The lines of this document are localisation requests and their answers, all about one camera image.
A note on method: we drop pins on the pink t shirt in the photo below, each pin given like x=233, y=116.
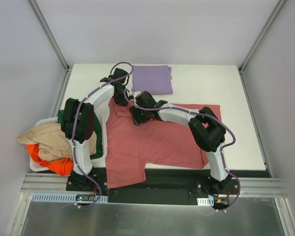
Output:
x=131, y=147

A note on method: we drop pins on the left aluminium frame post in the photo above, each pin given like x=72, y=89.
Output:
x=48, y=33

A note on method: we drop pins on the right white cable duct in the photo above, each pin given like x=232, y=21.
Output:
x=205, y=202

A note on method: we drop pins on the white cable duct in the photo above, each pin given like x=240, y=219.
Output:
x=205, y=202
x=68, y=198

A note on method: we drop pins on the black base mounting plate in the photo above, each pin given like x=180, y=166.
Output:
x=161, y=187

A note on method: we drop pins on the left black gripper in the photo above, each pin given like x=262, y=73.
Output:
x=121, y=99

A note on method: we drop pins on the white laundry basket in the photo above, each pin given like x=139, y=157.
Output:
x=98, y=162

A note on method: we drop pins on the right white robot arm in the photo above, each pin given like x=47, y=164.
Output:
x=207, y=130

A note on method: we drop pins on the right aluminium frame post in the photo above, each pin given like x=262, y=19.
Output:
x=266, y=27

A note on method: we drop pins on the green t shirt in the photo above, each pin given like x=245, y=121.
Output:
x=95, y=143

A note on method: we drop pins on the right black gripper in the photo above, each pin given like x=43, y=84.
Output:
x=135, y=115

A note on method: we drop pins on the left white cable duct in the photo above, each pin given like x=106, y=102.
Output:
x=68, y=198

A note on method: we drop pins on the folded purple t shirt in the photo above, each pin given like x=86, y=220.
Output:
x=157, y=80

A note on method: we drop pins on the beige t shirt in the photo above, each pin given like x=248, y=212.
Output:
x=52, y=143

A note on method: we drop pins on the aluminium frame post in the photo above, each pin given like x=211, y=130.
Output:
x=266, y=27
x=48, y=33

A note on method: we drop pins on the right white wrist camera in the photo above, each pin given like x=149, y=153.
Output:
x=132, y=95

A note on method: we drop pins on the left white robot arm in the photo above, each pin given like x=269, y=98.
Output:
x=78, y=120

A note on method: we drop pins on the orange t shirt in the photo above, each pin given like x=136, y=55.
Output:
x=62, y=166

